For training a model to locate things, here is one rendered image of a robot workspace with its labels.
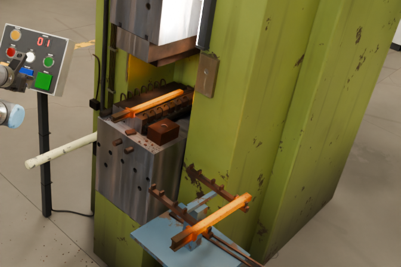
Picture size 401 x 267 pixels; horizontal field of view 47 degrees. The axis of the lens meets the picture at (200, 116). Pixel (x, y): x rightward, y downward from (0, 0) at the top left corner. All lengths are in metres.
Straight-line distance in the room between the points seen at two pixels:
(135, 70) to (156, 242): 0.85
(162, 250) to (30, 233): 1.20
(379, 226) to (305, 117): 1.46
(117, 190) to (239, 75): 0.89
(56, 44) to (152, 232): 0.99
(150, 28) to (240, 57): 0.38
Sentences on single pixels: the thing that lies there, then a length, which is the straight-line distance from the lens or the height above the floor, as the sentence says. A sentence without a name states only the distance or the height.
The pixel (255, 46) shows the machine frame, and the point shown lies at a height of 1.47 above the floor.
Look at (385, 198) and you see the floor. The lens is 3.77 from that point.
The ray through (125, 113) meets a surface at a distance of 2.05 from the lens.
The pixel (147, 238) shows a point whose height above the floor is 0.68.
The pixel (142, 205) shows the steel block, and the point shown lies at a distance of 2.19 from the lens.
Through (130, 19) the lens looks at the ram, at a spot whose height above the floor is 1.42.
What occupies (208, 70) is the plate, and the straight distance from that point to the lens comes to 1.85.
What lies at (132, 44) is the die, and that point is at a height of 1.32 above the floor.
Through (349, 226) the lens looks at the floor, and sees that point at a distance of 3.36.
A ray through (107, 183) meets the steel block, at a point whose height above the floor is 0.57.
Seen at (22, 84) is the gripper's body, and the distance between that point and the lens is 2.10.
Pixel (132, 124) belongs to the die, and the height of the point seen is 0.94.
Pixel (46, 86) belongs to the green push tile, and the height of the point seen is 0.99.
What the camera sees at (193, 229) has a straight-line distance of 1.60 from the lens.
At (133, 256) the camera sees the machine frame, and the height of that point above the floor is 0.24.
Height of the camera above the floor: 2.07
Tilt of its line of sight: 31 degrees down
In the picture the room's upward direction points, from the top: 10 degrees clockwise
